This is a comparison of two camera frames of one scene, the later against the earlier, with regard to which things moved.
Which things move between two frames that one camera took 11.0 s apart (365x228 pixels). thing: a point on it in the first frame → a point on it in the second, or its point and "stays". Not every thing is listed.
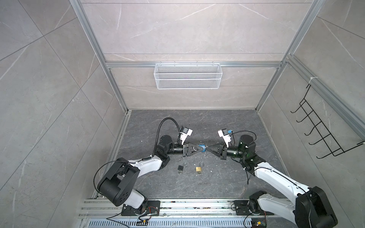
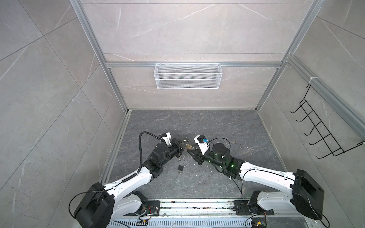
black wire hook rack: (331, 144) stays
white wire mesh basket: (187, 76) stays
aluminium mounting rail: (168, 208) stays
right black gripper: (222, 153) → (197, 157)
